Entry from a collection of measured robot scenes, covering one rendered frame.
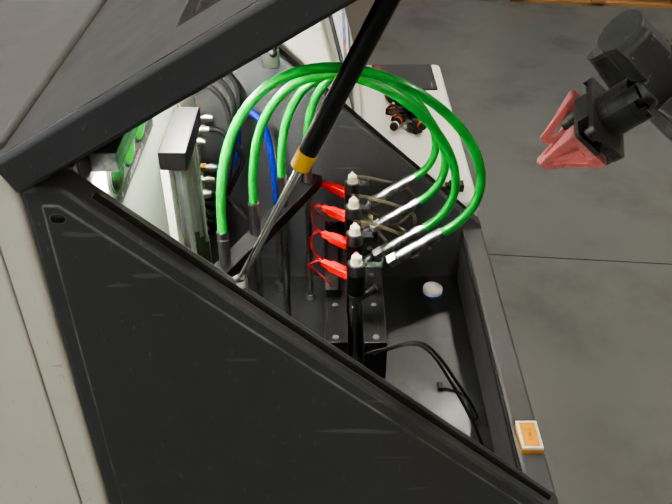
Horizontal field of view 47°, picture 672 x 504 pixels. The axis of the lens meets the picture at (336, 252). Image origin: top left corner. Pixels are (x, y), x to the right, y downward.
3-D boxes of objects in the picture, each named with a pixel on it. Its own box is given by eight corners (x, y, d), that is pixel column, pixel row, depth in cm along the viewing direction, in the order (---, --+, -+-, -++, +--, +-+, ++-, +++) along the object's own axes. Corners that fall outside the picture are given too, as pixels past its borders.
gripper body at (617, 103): (579, 135, 93) (634, 104, 88) (579, 82, 100) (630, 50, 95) (611, 165, 96) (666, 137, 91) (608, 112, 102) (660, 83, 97)
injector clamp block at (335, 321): (384, 407, 130) (387, 341, 121) (325, 408, 130) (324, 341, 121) (374, 281, 157) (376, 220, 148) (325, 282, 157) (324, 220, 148)
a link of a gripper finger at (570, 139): (525, 163, 99) (588, 127, 93) (526, 126, 103) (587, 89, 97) (558, 192, 102) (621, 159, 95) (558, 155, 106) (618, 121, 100)
